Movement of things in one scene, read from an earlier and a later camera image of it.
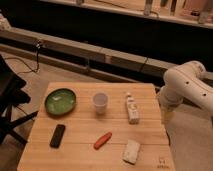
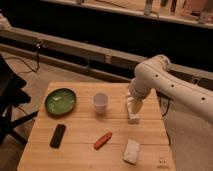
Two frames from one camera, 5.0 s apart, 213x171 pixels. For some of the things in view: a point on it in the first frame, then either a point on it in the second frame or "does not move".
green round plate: x=60 y=101 does not move
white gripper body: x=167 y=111 to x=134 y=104
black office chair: x=11 y=96 does not move
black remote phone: x=57 y=136 does not move
